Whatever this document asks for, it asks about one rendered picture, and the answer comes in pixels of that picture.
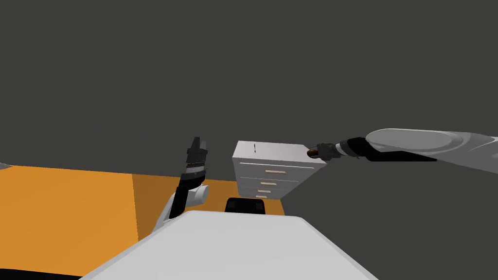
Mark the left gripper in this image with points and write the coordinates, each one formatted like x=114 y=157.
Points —
x=196 y=157

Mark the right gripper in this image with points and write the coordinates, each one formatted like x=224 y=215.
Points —
x=328 y=151

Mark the brown rounded object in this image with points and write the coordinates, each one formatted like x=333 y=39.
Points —
x=312 y=153

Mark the white drawer front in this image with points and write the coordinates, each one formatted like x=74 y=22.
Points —
x=249 y=182
x=247 y=190
x=249 y=171

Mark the white drawer cabinet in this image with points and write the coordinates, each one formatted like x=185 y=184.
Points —
x=272 y=155

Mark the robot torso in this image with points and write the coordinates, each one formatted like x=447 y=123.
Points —
x=241 y=249

